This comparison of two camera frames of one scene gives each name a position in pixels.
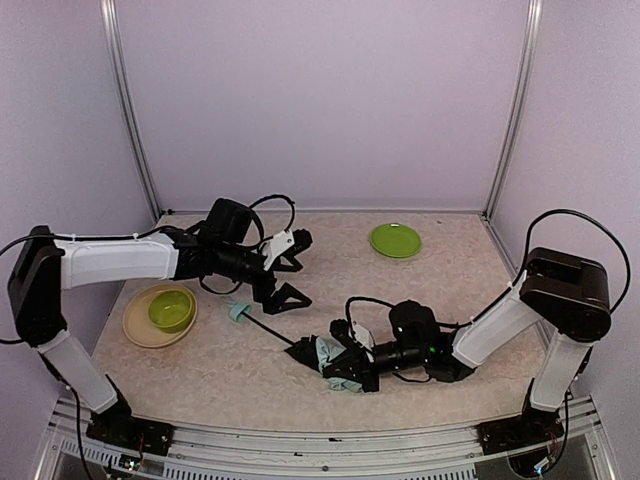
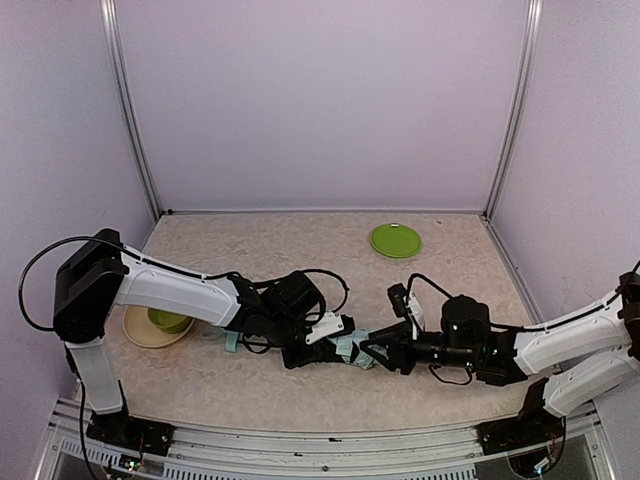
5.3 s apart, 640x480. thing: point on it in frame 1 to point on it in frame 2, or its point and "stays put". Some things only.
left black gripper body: (270, 278) to (329, 351)
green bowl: (172, 311) stays put
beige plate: (136, 321) stays put
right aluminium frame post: (533, 18) stays put
